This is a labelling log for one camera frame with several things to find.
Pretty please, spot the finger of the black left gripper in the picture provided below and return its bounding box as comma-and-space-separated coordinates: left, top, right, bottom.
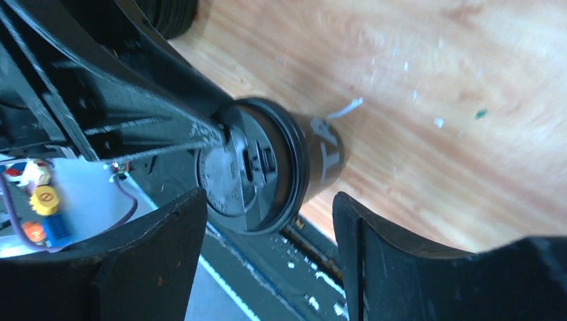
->
1, 1, 231, 161

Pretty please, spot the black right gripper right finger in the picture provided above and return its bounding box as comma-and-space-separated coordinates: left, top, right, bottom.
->
332, 192, 566, 320

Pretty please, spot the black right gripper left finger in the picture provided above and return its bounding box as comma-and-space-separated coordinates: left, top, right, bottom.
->
1, 188, 207, 320

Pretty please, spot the clear brown plastic cup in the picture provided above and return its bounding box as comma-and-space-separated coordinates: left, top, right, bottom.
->
293, 114, 346, 203

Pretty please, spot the black cup lid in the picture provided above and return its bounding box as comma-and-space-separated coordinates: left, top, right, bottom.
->
195, 98, 310, 235

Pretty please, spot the black lid stack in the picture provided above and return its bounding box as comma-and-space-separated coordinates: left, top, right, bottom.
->
135, 0, 199, 40

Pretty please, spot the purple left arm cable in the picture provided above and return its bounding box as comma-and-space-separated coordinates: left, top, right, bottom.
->
0, 173, 139, 253

